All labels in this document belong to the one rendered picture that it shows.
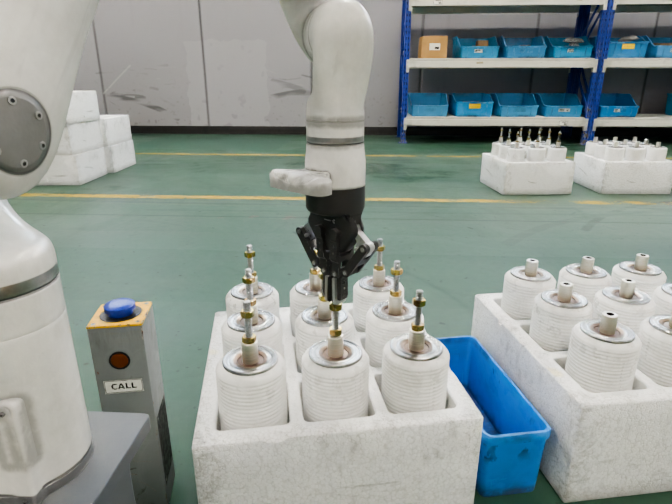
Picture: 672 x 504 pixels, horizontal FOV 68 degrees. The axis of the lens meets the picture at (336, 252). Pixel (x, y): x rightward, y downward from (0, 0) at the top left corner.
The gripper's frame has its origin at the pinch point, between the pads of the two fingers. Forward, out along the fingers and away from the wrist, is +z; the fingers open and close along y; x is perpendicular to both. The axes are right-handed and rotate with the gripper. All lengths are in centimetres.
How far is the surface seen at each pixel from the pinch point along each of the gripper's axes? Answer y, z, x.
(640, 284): -24, 12, -62
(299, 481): -2.2, 24.6, 9.5
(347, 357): -2.1, 9.9, -0.2
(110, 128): 306, 6, -106
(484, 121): 192, 14, -421
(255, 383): 3.4, 10.8, 11.6
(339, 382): -3.6, 11.7, 3.1
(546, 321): -16.2, 13.0, -35.9
